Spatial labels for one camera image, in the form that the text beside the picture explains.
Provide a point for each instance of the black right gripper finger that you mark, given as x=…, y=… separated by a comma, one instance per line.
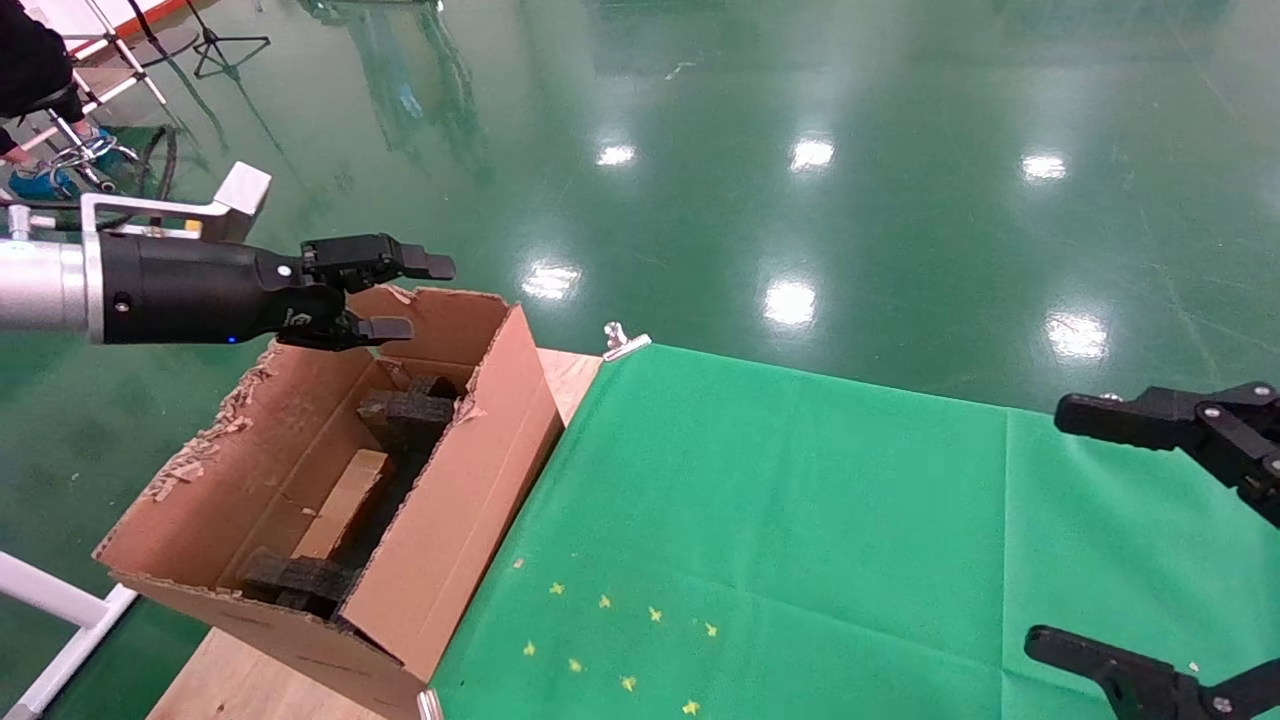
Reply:
x=1150, y=420
x=1140, y=685

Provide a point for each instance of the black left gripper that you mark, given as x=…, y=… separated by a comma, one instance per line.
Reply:
x=190, y=290

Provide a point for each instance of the small brown cardboard box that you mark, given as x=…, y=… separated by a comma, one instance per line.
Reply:
x=345, y=500

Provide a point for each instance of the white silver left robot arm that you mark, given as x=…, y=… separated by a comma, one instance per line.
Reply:
x=40, y=285

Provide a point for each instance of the large open cardboard carton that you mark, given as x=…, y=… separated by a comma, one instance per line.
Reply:
x=450, y=520

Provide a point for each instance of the black tripod stand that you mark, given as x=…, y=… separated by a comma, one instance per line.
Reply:
x=225, y=45

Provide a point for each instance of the green table cloth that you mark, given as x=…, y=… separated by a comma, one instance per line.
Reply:
x=850, y=550

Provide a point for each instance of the person in black clothes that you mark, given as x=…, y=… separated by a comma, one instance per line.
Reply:
x=30, y=60

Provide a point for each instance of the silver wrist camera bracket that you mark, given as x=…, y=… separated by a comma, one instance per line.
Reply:
x=235, y=195

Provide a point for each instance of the metal stool frame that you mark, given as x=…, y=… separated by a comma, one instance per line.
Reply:
x=85, y=150

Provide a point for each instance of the white frame stand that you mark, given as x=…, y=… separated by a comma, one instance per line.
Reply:
x=120, y=45

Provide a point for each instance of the white metal frame rail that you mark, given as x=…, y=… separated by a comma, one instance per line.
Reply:
x=60, y=600

